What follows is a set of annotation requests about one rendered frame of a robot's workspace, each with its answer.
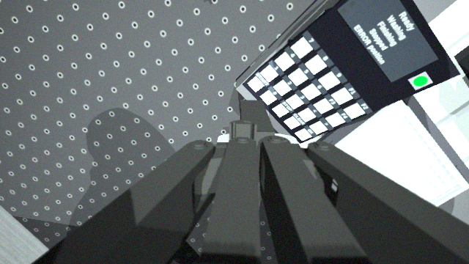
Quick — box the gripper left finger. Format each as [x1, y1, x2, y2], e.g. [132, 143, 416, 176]
[31, 100, 262, 264]

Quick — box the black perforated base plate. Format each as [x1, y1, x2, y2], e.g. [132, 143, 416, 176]
[0, 0, 315, 249]

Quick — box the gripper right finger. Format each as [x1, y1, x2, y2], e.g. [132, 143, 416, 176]
[251, 100, 469, 264]

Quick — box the white multi-well plate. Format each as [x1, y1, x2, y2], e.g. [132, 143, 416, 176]
[335, 100, 469, 206]

